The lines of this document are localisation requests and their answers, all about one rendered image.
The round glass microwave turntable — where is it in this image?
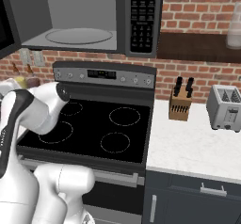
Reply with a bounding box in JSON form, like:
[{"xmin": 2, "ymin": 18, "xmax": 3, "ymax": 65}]
[{"xmin": 44, "ymin": 27, "xmax": 115, "ymax": 46}]

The grey microwave oven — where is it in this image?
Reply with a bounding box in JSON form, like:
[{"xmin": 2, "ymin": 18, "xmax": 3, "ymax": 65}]
[{"xmin": 4, "ymin": 0, "xmax": 164, "ymax": 59}]

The black microwave door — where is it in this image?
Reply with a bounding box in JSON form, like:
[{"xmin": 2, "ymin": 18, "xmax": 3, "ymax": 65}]
[{"xmin": 0, "ymin": 0, "xmax": 23, "ymax": 60}]

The black and steel stove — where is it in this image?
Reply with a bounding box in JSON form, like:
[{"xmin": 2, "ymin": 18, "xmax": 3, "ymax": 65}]
[{"xmin": 15, "ymin": 60, "xmax": 158, "ymax": 224}]

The wooden knife block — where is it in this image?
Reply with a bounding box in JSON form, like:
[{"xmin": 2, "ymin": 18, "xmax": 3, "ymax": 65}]
[{"xmin": 168, "ymin": 88, "xmax": 193, "ymax": 122}]

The dark red bottle brown cap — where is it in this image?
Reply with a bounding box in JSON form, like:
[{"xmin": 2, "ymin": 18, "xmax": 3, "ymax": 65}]
[{"xmin": 25, "ymin": 63, "xmax": 41, "ymax": 89}]

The yellow bottle with brown cap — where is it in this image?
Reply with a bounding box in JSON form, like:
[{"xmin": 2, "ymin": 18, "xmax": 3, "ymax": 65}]
[{"xmin": 11, "ymin": 62, "xmax": 28, "ymax": 89}]

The silver toaster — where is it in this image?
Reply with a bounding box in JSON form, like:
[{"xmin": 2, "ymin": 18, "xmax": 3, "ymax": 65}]
[{"xmin": 205, "ymin": 84, "xmax": 241, "ymax": 134}]

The dark grey drawer front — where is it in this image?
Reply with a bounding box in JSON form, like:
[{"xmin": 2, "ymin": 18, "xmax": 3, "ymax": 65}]
[{"xmin": 169, "ymin": 172, "xmax": 241, "ymax": 205}]

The pale translucent jar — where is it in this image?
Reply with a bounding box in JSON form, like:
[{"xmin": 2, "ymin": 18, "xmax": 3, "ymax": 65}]
[{"xmin": 225, "ymin": 1, "xmax": 241, "ymax": 51}]

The black knife handle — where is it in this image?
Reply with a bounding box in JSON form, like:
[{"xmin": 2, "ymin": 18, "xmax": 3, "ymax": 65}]
[
  {"xmin": 185, "ymin": 76, "xmax": 196, "ymax": 99},
  {"xmin": 172, "ymin": 75, "xmax": 185, "ymax": 98}
]

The steel oven door handle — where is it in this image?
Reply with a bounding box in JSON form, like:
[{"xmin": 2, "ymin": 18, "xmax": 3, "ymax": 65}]
[{"xmin": 19, "ymin": 157, "xmax": 146, "ymax": 188}]

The dark wood wall shelf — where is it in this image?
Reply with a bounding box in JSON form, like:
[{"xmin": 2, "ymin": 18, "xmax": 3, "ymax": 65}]
[{"xmin": 156, "ymin": 31, "xmax": 241, "ymax": 64}]

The white wall outlet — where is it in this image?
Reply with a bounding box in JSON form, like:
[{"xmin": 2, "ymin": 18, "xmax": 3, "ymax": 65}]
[{"xmin": 31, "ymin": 50, "xmax": 46, "ymax": 68}]

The silver cupboard door handle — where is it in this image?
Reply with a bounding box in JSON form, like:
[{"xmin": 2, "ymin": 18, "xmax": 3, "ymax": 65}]
[{"xmin": 149, "ymin": 194, "xmax": 158, "ymax": 224}]

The silver drawer handle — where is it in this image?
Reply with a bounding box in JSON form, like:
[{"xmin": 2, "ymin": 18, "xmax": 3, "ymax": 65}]
[{"xmin": 199, "ymin": 182, "xmax": 228, "ymax": 198}]

